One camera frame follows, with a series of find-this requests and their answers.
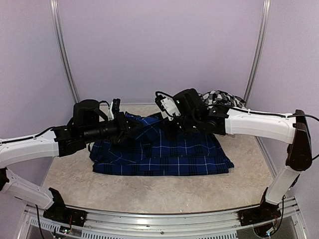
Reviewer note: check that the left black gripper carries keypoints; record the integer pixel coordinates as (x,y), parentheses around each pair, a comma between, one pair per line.
(123,131)

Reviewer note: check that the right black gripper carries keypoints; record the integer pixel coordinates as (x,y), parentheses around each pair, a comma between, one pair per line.
(171,133)

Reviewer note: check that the blue plaid long sleeve shirt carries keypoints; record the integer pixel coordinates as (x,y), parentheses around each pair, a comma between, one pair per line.
(150,153)

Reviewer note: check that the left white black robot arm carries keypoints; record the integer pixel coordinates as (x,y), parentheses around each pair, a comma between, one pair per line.
(88,124)

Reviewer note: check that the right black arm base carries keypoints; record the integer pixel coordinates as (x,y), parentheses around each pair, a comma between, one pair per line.
(261,213)

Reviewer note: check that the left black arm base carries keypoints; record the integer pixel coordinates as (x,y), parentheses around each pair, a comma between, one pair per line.
(59,212)

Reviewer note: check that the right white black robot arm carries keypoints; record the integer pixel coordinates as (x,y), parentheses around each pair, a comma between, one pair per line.
(188,112)

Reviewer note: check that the black white checkered shirt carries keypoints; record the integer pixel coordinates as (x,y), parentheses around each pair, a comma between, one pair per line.
(218,97)

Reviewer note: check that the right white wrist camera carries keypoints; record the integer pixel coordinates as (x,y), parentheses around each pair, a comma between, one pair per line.
(167,105)

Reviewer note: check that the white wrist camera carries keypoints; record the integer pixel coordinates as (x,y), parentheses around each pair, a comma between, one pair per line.
(167,105)
(114,108)

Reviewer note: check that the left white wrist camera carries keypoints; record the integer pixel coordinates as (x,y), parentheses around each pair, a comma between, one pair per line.
(114,108)

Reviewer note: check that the front aluminium rail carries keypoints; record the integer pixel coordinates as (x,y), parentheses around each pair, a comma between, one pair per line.
(99,224)

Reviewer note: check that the right aluminium frame post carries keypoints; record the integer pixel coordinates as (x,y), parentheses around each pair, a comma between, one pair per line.
(258,49)

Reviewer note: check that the aluminium frame post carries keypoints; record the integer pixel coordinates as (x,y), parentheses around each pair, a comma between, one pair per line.
(62,49)
(258,49)

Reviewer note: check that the left aluminium frame post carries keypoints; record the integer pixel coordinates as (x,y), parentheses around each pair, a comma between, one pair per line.
(62,49)

